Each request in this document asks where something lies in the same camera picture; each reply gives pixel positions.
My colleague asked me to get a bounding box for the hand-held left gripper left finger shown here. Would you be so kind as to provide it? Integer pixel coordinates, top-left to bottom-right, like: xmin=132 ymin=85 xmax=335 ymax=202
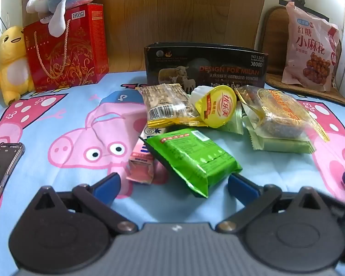
xmin=27 ymin=172 xmax=138 ymax=235

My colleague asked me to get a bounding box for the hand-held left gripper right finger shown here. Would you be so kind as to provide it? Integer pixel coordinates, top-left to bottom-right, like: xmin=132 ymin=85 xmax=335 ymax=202
xmin=216 ymin=173 xmax=338 ymax=234

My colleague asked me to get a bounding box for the pink milk carton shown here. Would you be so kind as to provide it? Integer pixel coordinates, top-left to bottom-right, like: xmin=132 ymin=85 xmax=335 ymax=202
xmin=126 ymin=125 xmax=169 ymax=184

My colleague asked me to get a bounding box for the bright green snack packet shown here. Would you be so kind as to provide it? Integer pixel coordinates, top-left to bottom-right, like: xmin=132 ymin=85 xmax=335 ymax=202
xmin=144 ymin=128 xmax=243 ymax=198

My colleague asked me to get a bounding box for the light green snack packet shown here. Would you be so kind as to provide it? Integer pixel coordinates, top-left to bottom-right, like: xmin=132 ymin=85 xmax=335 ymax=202
xmin=218 ymin=101 xmax=245 ymax=135
xmin=243 ymin=119 xmax=317 ymax=154

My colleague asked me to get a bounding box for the clear gold mooncake packet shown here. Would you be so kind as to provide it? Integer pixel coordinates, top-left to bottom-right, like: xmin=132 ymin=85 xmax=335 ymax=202
xmin=235 ymin=86 xmax=331 ymax=142

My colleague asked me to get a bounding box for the yellow lid jelly cup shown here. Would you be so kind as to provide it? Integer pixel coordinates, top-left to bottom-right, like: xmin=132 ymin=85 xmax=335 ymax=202
xmin=195 ymin=87 xmax=238 ymax=129

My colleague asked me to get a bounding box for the brown and yellow snack packet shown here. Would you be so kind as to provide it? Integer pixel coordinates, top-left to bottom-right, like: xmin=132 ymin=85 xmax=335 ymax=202
xmin=136 ymin=83 xmax=207 ymax=128

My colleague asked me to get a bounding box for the white jelly cup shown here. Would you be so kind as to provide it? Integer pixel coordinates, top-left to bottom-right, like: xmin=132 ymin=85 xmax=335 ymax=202
xmin=188 ymin=86 xmax=213 ymax=112

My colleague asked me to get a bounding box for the black cardboard box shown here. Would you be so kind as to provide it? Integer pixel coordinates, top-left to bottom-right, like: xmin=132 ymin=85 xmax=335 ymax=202
xmin=144 ymin=43 xmax=267 ymax=95

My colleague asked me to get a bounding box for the cartoon pig printed bedsheet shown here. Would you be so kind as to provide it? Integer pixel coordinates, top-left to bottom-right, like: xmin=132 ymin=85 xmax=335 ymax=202
xmin=0 ymin=70 xmax=345 ymax=236

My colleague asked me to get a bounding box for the black smartphone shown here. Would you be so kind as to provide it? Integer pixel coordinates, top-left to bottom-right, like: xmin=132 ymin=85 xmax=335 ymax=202
xmin=0 ymin=142 xmax=26 ymax=216

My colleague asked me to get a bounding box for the red gift box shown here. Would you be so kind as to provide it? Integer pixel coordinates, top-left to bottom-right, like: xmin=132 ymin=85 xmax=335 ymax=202
xmin=23 ymin=3 xmax=110 ymax=93

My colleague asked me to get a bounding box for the pink snack bag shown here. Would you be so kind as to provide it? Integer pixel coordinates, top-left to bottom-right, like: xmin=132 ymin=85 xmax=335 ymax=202
xmin=281 ymin=1 xmax=341 ymax=92

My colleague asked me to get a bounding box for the yellow plush duck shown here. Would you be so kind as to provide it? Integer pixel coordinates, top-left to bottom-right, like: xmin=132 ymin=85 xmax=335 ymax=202
xmin=0 ymin=25 xmax=35 ymax=106

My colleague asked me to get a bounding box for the brown seat cushion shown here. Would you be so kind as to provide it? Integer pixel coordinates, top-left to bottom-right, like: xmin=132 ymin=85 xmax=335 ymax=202
xmin=254 ymin=5 xmax=345 ymax=108

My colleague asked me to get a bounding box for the wooden board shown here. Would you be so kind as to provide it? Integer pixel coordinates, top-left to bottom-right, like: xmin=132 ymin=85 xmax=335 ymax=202
xmin=20 ymin=0 xmax=269 ymax=74

